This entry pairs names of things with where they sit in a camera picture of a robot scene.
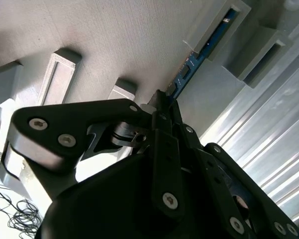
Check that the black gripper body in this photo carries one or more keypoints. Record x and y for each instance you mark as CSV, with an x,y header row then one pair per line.
x,y
102,204

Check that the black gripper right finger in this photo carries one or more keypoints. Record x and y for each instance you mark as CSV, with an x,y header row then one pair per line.
x,y
214,161

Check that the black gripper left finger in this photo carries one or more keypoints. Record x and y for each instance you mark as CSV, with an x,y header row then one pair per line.
x,y
64,119

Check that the blue RAM stick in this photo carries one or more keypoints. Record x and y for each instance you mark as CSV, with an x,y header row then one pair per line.
x,y
189,72

